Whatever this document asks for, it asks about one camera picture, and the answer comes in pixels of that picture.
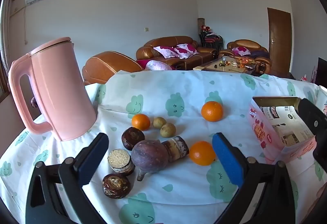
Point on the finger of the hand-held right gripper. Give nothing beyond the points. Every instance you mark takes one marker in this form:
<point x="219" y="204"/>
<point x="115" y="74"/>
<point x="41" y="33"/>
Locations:
<point x="313" y="118"/>
<point x="321" y="150"/>

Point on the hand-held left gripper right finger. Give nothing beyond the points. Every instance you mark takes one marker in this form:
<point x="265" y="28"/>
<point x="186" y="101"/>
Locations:
<point x="227" y="160"/>

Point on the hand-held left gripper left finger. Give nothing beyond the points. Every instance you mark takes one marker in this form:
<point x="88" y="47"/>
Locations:
<point x="93" y="157"/>

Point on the large orange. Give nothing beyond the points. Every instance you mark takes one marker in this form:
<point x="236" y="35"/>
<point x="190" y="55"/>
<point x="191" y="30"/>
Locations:
<point x="202" y="153"/>
<point x="212" y="111"/>

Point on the pink cardboard snack box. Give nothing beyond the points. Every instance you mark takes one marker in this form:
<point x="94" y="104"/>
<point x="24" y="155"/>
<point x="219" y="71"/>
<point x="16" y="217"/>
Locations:
<point x="258" y="132"/>

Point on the brown cut fruit piece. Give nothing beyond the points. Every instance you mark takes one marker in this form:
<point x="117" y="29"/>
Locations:
<point x="177" y="147"/>

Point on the purple round fruit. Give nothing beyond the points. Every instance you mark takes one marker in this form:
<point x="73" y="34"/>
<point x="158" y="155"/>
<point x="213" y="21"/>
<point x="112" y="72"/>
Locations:
<point x="149" y="156"/>

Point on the small orange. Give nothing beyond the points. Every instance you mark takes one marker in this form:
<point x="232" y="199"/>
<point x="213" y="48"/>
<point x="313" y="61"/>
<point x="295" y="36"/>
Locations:
<point x="140" y="122"/>

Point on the small yellow-green fruit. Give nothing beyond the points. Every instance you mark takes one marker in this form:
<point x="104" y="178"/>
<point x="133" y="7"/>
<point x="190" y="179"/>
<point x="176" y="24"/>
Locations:
<point x="159" y="122"/>
<point x="168" y="130"/>

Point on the dark television screen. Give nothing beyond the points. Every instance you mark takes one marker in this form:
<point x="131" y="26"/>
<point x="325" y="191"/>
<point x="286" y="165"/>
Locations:
<point x="322" y="70"/>

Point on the pink electric kettle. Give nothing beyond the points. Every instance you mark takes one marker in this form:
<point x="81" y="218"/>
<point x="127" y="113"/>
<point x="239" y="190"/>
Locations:
<point x="58" y="91"/>

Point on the white cloud-print tablecloth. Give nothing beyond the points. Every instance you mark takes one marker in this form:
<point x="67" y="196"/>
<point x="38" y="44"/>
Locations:
<point x="184" y="91"/>

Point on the purple cloth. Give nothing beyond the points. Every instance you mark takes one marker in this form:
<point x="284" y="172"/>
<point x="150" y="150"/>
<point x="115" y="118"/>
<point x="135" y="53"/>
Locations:
<point x="259" y="54"/>

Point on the brown wooden door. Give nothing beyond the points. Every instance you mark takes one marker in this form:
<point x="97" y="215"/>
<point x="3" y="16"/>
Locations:
<point x="279" y="40"/>

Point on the wooden coffee table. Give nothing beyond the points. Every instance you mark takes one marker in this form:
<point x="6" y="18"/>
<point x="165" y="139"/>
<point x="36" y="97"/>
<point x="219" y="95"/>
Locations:
<point x="212" y="67"/>

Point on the brown leather chair back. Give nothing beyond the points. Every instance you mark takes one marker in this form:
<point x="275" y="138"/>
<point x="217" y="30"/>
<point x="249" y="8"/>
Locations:
<point x="109" y="64"/>

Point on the white magenta floral pillow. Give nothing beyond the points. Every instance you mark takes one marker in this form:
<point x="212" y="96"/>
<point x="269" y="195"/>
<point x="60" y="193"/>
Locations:
<point x="186" y="50"/>
<point x="166" y="51"/>
<point x="240" y="51"/>

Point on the brown leather armchair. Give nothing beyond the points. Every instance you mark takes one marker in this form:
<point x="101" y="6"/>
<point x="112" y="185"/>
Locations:
<point x="245" y="44"/>

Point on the stacked black chairs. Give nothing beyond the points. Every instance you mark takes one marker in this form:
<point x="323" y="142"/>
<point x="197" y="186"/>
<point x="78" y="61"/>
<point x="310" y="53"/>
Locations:
<point x="210" y="40"/>

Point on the brown leather three-seat sofa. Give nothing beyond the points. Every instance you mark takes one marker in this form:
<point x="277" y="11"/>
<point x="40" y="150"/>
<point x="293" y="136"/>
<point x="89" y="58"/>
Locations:
<point x="168" y="41"/>

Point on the tall brown floor vase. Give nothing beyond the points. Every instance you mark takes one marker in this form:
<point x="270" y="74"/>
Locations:
<point x="201" y="24"/>

